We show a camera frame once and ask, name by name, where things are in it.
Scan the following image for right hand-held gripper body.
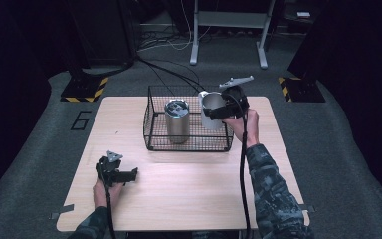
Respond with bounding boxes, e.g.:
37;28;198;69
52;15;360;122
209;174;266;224
208;75;256;121

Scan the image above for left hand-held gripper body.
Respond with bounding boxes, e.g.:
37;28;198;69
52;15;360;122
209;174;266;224
95;150;124;187

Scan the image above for white metal cup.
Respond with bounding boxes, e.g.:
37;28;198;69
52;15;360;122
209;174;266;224
197;90;229;131

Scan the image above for steel tumbler with lid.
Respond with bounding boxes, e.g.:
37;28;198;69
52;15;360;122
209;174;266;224
163;99;191;144

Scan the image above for black wire basket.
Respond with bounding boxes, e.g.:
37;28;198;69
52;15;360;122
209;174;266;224
142;85;235;153

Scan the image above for person's right hand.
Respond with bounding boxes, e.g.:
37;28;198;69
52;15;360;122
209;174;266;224
223;108;261;149

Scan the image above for person's left hand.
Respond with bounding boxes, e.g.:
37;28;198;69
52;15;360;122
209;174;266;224
92;178;125;210

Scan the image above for yellow-black striped stand base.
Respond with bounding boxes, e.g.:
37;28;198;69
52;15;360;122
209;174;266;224
277;76;326;104
60;76;110;104

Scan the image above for white metal stand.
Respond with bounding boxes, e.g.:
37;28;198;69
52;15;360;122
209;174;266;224
189;0;277;71

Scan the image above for dark cabinet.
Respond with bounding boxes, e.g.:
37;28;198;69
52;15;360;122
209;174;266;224
65;0;137;69

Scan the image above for left hand-held gripper cable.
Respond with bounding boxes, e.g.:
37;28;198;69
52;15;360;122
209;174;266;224
103;184;117;239

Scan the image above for hand-held gripper cable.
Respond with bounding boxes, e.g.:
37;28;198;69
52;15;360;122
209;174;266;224
103;184;117;239
238;112;254;239

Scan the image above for black floor cables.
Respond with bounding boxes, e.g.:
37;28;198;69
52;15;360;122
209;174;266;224
134;55;207;95

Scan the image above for right hand-held gripper cable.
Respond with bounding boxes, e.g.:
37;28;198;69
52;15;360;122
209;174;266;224
238;112;254;239

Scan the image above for white floor cables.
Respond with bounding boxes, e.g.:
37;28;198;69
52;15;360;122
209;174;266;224
138;0;213;53

